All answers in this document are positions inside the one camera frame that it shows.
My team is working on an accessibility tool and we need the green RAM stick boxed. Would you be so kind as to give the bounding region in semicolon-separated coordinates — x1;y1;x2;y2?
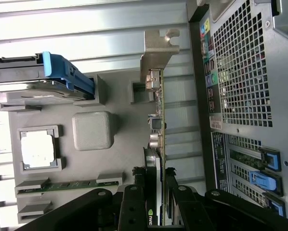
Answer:
17;180;120;193

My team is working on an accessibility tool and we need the grey parts rack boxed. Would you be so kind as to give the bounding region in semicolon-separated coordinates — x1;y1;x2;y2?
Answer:
0;73;164;227

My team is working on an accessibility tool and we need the silver CPU chip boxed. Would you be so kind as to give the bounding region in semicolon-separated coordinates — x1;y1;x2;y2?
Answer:
20;134;57;169

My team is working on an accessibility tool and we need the open Dell PC case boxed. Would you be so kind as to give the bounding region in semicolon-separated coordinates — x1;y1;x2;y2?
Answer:
186;0;288;221

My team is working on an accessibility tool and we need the hard disk in blue carrier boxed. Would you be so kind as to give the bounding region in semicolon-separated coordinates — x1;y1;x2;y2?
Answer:
0;51;95;102

